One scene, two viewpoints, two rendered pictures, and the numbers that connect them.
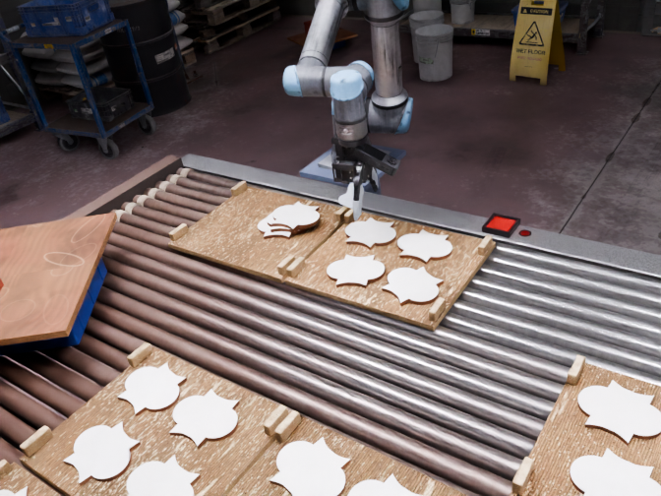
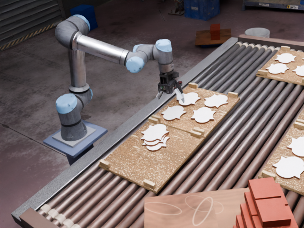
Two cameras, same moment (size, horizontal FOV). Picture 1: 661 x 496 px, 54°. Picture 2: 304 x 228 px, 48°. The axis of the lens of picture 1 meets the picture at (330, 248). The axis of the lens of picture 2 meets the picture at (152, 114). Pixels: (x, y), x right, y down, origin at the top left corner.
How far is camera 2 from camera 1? 2.10 m
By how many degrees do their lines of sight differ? 70
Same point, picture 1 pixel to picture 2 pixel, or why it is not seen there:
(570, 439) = (289, 76)
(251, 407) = (292, 135)
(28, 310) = not seen: hidden behind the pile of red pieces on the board
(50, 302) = not seen: hidden behind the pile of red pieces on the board
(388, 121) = (88, 97)
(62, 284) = (234, 201)
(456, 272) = (206, 92)
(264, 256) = (182, 146)
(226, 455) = not seen: outside the picture
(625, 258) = (200, 66)
